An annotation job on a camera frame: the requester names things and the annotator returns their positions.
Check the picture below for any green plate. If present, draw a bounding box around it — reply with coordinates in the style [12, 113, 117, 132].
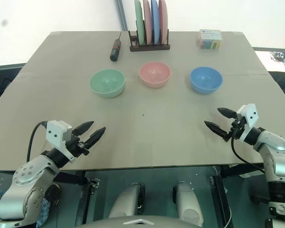
[134, 0, 145, 46]

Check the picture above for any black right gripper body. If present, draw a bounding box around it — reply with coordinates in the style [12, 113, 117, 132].
[223, 118, 247, 143]

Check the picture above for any silver robot leg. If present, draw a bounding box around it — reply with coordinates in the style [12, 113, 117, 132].
[108, 182, 145, 218]
[173, 181, 204, 226]

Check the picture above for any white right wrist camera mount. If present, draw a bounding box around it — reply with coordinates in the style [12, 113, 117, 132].
[237, 103, 260, 143]

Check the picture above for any white sheet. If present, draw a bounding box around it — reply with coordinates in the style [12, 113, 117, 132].
[254, 49, 285, 73]

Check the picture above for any green plastic bowl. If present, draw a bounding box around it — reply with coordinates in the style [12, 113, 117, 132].
[89, 69, 126, 99]

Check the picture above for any tangle of thin cables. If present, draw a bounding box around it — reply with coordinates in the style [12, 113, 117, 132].
[269, 51, 285, 63]

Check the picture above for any silver right robot leg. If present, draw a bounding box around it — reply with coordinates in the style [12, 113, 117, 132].
[173, 181, 204, 226]

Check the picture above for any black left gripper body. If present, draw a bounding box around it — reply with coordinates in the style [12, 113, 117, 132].
[65, 134, 90, 159]

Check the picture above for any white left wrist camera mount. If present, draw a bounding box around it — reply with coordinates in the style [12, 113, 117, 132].
[46, 120, 77, 164]

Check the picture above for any clear box of coloured clips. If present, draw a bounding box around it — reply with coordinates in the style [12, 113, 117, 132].
[196, 29, 223, 51]

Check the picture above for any pink plate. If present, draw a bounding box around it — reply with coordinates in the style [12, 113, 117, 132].
[142, 0, 153, 45]

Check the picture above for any blue plastic bowl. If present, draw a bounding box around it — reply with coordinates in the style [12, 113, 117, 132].
[189, 66, 223, 95]

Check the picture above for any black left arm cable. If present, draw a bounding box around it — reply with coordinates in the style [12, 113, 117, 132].
[26, 121, 48, 162]

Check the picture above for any silver left robot leg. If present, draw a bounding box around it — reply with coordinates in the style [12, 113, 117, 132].
[108, 182, 145, 218]

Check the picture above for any black screwdriver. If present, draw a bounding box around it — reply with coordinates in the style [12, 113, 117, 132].
[109, 31, 123, 62]

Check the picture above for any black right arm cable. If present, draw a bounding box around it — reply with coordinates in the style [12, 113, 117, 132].
[230, 121, 268, 175]

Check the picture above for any dark wooden plate rack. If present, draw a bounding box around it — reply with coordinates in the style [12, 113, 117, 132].
[128, 20, 171, 52]

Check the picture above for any red plate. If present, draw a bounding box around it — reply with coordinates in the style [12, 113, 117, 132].
[158, 0, 169, 45]

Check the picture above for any dark robot torso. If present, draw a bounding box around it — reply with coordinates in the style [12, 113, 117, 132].
[78, 215, 205, 228]

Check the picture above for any pink-red plastic bowl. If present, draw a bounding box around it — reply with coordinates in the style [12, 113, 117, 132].
[138, 61, 172, 89]

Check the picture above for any grey metal pole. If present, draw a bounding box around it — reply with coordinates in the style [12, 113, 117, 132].
[115, 0, 130, 32]

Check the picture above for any blue plate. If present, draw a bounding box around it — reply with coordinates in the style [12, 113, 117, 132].
[151, 0, 161, 45]

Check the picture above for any black table support bracket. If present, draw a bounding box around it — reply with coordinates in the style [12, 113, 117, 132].
[219, 163, 266, 179]

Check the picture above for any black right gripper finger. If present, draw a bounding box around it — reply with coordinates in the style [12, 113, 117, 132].
[217, 107, 238, 119]
[204, 120, 228, 141]

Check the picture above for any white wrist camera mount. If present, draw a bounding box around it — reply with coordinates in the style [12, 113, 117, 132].
[237, 103, 260, 143]
[46, 120, 77, 164]

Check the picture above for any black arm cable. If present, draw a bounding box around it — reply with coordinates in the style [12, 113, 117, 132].
[230, 121, 268, 175]
[26, 121, 48, 162]

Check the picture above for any black table leg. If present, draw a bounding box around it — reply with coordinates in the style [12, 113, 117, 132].
[209, 175, 233, 228]

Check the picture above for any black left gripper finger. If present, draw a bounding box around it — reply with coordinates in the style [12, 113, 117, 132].
[84, 126, 106, 150]
[72, 121, 95, 137]

